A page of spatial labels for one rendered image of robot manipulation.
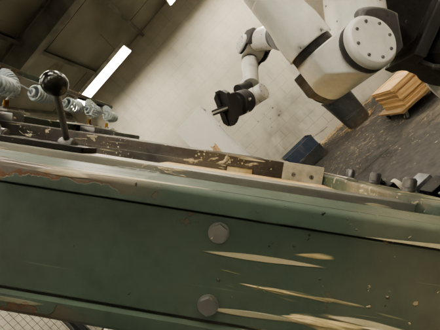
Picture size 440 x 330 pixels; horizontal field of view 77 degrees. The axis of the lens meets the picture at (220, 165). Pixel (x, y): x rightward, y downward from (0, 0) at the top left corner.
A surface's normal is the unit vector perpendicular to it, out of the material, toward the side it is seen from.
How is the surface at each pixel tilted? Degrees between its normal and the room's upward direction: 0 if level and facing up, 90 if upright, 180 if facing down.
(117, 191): 90
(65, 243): 90
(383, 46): 90
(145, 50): 90
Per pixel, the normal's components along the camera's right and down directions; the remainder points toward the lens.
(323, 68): -0.53, 0.38
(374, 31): 0.20, -0.19
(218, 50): -0.11, 0.11
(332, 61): -0.33, 0.21
